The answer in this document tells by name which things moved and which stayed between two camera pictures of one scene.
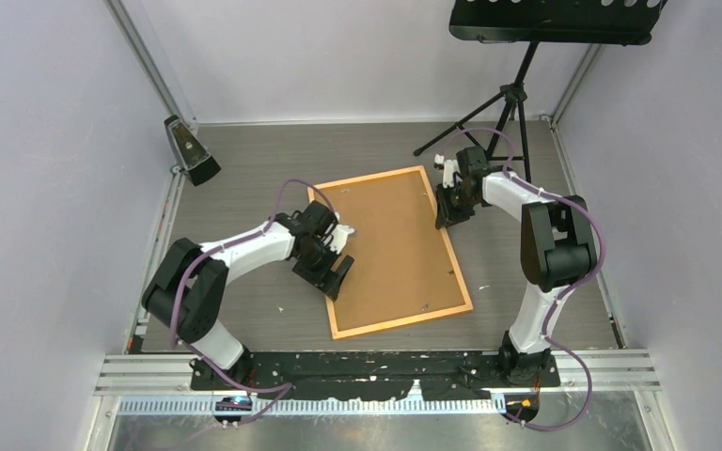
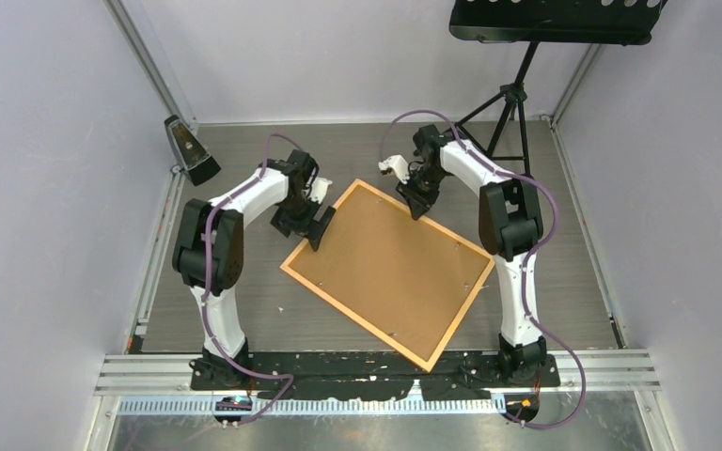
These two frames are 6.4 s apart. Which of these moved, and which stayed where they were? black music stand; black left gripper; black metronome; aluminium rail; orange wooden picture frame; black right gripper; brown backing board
Moved: black right gripper; black left gripper; orange wooden picture frame; brown backing board
Stayed: aluminium rail; black metronome; black music stand
